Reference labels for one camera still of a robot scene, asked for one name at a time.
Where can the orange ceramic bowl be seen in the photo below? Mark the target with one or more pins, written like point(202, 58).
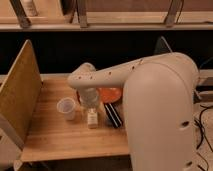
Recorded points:
point(110, 95)

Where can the white bottle on shelf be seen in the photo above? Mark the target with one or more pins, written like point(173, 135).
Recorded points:
point(30, 8)

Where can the wooden shelf rail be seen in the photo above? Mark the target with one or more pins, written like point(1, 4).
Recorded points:
point(107, 15)

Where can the dark panel behind table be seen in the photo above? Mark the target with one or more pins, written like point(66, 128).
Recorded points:
point(162, 46)

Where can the wooden side board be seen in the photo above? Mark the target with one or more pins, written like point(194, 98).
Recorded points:
point(19, 93)

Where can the small white bottle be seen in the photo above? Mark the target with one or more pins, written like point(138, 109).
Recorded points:
point(92, 118)

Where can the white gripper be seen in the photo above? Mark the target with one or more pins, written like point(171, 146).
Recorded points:
point(89, 97)

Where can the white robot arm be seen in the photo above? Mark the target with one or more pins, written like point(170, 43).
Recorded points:
point(158, 108)

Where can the translucent plastic cup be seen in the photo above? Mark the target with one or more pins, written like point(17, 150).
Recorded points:
point(66, 106)

